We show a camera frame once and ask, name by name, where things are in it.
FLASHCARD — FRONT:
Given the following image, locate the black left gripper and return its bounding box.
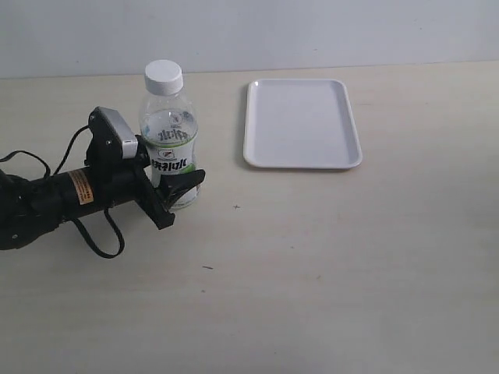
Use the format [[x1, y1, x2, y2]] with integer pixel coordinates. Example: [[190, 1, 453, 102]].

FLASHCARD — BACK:
[[85, 110, 206, 230]]

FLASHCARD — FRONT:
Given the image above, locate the clear plastic water bottle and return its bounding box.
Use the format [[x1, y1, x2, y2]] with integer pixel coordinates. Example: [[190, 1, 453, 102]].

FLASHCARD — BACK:
[[139, 87, 198, 188]]

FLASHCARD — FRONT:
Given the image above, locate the white bottle cap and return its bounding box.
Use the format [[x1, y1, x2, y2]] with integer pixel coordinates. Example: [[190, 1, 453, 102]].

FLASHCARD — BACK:
[[144, 59, 184, 96]]

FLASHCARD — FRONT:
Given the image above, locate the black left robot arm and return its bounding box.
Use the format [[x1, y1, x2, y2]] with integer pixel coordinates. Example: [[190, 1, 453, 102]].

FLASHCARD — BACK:
[[1, 107, 206, 259]]

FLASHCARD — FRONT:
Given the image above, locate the white rectangular tray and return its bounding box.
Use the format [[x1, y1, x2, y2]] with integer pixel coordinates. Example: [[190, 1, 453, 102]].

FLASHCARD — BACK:
[[242, 79, 363, 171]]

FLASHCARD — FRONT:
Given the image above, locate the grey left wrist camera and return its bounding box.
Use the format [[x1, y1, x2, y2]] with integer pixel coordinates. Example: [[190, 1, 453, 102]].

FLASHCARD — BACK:
[[90, 107, 139, 162]]

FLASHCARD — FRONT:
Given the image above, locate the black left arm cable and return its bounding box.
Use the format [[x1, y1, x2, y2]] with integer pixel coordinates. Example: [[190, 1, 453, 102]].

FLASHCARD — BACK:
[[0, 125, 126, 259]]

